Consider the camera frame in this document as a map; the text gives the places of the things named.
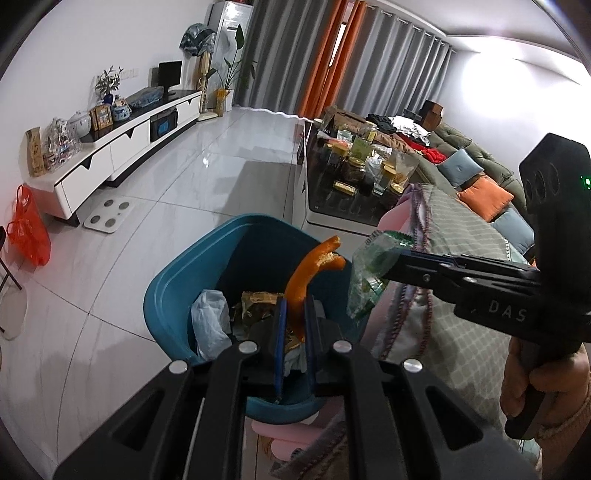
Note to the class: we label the large blue cushion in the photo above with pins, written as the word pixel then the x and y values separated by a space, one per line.
pixel 515 230

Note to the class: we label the small blue cushion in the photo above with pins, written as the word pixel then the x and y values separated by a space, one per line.
pixel 459 168

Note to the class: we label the red clothing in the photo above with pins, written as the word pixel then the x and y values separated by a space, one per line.
pixel 429 154

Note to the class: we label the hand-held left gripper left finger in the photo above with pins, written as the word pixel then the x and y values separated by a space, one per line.
pixel 280 341

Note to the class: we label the blue plastic bin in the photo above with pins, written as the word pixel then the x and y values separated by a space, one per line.
pixel 184 277

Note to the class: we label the wooden coat stand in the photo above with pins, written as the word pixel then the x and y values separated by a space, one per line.
pixel 203 83

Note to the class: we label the blue vase with flowers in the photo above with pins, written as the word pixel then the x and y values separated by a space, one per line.
pixel 108 85

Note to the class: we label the white lidded jar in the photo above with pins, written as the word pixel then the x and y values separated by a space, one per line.
pixel 79 124

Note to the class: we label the orange curtain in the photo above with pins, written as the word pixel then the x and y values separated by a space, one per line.
pixel 323 60

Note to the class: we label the black glass coffee table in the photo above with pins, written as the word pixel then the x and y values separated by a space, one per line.
pixel 323 203

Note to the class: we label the pink plastic item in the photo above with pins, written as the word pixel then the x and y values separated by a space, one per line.
pixel 286 438

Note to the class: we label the brown cardboard boxes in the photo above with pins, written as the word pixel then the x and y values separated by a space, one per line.
pixel 431 115

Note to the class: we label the green clear snack wrapper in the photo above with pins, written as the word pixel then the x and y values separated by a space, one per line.
pixel 369 272

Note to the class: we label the pile of clothes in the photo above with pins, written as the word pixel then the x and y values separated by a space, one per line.
pixel 392 127

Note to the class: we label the leafy plant in yellow pot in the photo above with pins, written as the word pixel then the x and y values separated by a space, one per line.
pixel 231 69

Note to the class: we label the person's right forearm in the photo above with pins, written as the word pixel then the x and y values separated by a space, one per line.
pixel 572 438

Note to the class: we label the clear wrapped gift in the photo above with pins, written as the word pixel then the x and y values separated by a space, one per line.
pixel 62 141

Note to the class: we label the gold snack wrapper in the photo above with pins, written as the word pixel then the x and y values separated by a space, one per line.
pixel 258 307

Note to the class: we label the grey curtain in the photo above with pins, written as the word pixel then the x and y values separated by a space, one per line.
pixel 397 69
pixel 277 50

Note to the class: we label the blue patterned tray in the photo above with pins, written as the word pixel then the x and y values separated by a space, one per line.
pixel 145 97

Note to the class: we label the gold picture frame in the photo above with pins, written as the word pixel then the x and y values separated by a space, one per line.
pixel 101 117

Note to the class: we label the white crumpled paper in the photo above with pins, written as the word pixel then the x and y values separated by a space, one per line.
pixel 210 323

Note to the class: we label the orange cushion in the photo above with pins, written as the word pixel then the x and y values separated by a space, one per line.
pixel 485 198

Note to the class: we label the green and brown sofa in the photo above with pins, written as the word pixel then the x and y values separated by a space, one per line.
pixel 494 166

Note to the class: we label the blue white porcelain jar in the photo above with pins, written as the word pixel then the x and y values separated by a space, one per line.
pixel 121 112

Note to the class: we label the clear bag of yellow snacks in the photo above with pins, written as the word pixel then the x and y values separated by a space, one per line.
pixel 399 170

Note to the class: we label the white bathroom scale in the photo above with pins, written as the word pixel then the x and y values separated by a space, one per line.
pixel 108 217

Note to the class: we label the orange peel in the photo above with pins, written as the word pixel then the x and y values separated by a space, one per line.
pixel 304 272

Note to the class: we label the white standing air conditioner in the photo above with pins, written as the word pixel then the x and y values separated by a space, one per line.
pixel 231 18

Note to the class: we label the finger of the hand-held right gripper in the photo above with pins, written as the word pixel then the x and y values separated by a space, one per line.
pixel 427 277
pixel 429 256

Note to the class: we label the black monitor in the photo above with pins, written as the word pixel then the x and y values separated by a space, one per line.
pixel 170 76

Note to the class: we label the cluttered coffee table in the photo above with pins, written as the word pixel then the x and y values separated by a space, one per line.
pixel 355 161

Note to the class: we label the person's right hand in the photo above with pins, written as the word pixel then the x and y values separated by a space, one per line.
pixel 563 383

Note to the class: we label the blue grey hanging clothing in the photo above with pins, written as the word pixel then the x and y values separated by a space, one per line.
pixel 198 39

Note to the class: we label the white tv cabinet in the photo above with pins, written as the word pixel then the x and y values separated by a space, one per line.
pixel 124 143

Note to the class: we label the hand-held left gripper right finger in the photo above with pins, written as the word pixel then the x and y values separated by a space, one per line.
pixel 311 341

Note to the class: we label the red plastic bag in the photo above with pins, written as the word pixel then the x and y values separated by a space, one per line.
pixel 30 230

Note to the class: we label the yellow printed box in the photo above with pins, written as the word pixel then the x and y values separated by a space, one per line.
pixel 36 152

